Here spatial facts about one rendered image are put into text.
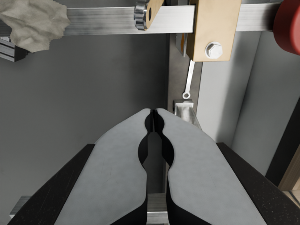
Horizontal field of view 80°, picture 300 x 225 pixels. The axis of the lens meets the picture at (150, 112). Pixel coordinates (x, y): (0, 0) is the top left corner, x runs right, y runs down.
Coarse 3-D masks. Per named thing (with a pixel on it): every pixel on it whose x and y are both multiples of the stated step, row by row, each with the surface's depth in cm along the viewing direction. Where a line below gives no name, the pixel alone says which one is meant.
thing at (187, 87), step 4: (192, 64) 40; (192, 68) 41; (188, 72) 41; (192, 72) 41; (188, 76) 42; (188, 80) 42; (188, 84) 43; (188, 88) 43; (184, 92) 44; (188, 92) 44; (184, 96) 45; (188, 96) 44
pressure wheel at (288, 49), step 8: (288, 0) 19; (296, 0) 18; (280, 8) 20; (288, 8) 19; (296, 8) 18; (280, 16) 20; (288, 16) 19; (296, 16) 18; (280, 24) 20; (288, 24) 19; (296, 24) 18; (280, 32) 20; (288, 32) 19; (296, 32) 19; (280, 40) 21; (288, 40) 20; (296, 40) 19; (288, 48) 21; (296, 48) 20
